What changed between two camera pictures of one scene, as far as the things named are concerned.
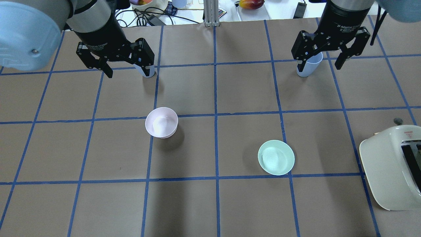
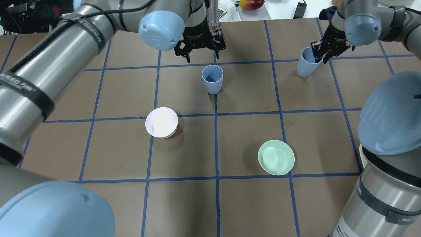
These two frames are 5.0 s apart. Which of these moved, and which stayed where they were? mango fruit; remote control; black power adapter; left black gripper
Moved: left black gripper
Stayed: mango fruit; black power adapter; remote control
